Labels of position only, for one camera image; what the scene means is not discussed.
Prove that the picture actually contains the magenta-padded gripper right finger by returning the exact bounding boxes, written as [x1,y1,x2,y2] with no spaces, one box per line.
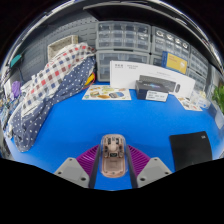
[124,144,173,190]

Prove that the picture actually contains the transparent pink computer mouse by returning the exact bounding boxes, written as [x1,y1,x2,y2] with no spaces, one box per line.
[99,133,129,179]

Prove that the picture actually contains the white woven basket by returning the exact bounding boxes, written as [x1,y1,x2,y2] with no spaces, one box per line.
[47,34,80,61]

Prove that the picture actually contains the yellow card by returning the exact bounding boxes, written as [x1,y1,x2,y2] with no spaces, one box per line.
[161,50,188,75]

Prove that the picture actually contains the purple bag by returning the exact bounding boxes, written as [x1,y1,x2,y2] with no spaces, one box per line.
[10,80,22,99]

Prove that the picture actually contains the black mouse pad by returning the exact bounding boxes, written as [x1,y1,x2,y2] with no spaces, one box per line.
[168,130,213,172]

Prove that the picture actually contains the red blue checked cloth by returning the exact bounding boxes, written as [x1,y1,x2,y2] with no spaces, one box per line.
[20,43,96,118]

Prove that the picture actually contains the clear plastic box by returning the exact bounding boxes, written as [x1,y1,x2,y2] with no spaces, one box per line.
[189,89,212,109]

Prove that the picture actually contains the dark wall shelf unit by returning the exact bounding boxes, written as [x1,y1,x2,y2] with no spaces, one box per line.
[83,2,214,51]

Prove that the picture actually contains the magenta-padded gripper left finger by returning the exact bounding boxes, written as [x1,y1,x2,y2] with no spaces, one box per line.
[53,144,102,190]

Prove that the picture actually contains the green potted plant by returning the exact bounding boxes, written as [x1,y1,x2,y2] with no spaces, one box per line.
[211,84,224,114]

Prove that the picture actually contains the small black labelled box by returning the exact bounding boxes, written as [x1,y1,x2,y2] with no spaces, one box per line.
[134,79,169,103]

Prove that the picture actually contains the long white keyboard box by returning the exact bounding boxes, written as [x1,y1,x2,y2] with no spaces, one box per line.
[109,60,197,99]

